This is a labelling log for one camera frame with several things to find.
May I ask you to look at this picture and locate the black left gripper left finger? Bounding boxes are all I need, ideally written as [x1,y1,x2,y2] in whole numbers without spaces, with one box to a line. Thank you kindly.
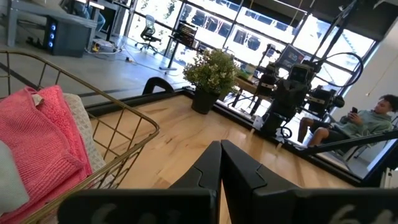
[169,139,223,193]

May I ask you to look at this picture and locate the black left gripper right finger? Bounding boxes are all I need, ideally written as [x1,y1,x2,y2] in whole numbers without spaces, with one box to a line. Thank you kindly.
[220,139,300,224]

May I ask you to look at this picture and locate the grey microfiber towel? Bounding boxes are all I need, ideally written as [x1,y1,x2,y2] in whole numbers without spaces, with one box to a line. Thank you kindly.
[63,92,107,172]

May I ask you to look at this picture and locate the pink microfiber towel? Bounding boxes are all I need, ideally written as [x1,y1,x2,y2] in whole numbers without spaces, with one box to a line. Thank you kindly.
[0,85,95,224]

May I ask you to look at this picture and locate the light blue microfiber towel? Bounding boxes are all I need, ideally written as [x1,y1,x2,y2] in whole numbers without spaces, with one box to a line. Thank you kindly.
[0,139,31,216]

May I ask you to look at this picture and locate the dark monitor colourful screen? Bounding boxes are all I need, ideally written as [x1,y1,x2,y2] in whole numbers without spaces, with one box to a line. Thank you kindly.
[275,43,306,72]

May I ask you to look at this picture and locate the person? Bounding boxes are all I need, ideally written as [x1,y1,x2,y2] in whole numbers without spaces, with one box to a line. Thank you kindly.
[296,93,398,149]

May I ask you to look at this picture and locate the artificial plant in black pot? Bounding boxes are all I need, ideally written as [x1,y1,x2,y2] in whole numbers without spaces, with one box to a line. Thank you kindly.
[182,48,239,116]

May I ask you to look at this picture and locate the black curved object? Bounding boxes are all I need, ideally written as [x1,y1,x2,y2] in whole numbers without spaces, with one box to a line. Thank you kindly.
[141,76,175,96]

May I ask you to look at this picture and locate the black standing desk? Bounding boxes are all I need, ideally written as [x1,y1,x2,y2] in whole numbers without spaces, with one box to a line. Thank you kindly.
[159,19,200,72]

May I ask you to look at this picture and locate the black office chair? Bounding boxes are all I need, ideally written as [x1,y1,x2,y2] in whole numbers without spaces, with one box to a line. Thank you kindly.
[134,14,163,56]

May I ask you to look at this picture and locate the black computer tower blue lights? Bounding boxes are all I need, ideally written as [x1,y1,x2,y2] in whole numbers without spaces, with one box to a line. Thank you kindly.
[42,14,95,59]

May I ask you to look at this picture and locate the grey work table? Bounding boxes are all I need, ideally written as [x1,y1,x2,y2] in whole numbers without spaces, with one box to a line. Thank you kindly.
[5,0,100,48]

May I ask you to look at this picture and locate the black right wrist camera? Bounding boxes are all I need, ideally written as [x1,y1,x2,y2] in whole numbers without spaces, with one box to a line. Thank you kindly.
[287,63,312,84]

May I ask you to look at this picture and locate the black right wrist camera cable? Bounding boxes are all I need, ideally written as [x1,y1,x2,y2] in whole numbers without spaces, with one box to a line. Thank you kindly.
[313,51,365,88]

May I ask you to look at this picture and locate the metal wire basket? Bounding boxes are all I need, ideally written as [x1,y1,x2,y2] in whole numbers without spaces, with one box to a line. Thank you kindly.
[0,49,162,224]

